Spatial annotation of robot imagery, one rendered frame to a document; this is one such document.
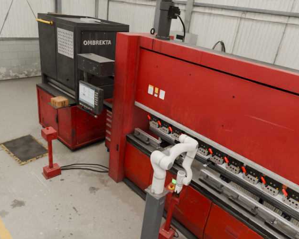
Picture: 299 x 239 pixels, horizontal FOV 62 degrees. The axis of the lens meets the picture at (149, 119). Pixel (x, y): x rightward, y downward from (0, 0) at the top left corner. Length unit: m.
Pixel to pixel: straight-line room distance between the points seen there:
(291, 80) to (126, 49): 1.93
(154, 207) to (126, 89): 1.61
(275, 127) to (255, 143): 0.25
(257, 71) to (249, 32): 4.67
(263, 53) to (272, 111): 4.57
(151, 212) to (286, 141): 1.43
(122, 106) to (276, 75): 2.00
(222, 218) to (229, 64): 1.64
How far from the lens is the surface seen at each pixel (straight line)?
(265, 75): 2.40
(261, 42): 6.94
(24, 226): 3.69
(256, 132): 2.54
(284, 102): 2.39
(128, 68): 3.32
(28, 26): 9.04
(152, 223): 2.74
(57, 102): 4.25
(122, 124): 3.59
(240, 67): 2.49
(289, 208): 3.03
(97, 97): 3.34
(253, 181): 2.73
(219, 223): 3.08
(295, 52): 6.73
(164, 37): 3.18
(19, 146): 5.20
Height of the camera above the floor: 2.66
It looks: 25 degrees down
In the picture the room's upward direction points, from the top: 7 degrees clockwise
